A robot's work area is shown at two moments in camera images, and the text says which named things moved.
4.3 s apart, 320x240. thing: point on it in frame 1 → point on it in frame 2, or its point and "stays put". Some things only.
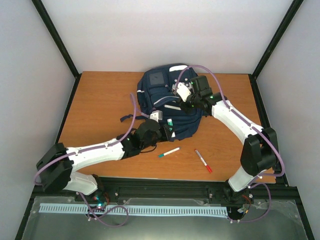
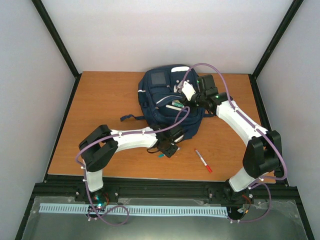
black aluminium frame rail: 274,188 stays put
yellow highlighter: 172,107 stays put
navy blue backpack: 155,93 stays put
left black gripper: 168,136 → 170,153
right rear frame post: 283,26 stays put
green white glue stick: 169,122 → 177,103
